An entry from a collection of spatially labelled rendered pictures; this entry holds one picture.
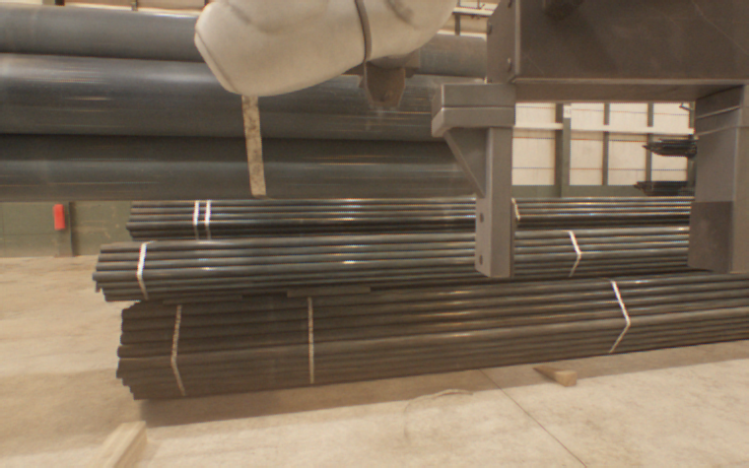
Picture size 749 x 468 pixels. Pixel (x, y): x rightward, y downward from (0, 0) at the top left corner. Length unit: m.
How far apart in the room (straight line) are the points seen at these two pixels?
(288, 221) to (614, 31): 2.36
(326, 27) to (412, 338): 1.82
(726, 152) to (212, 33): 0.41
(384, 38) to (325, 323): 1.72
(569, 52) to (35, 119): 0.97
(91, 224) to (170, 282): 8.09
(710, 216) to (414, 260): 1.93
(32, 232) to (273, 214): 8.64
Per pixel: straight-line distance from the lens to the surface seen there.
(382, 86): 0.60
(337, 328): 2.06
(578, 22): 0.23
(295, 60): 0.43
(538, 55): 0.22
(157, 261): 2.20
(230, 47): 0.43
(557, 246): 2.60
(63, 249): 10.30
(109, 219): 10.07
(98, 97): 0.96
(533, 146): 11.34
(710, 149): 0.30
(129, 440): 1.89
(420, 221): 2.63
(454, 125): 0.21
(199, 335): 2.10
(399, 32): 0.46
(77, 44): 1.10
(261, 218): 2.54
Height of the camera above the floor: 0.99
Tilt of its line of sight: 4 degrees down
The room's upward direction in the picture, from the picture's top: 1 degrees counter-clockwise
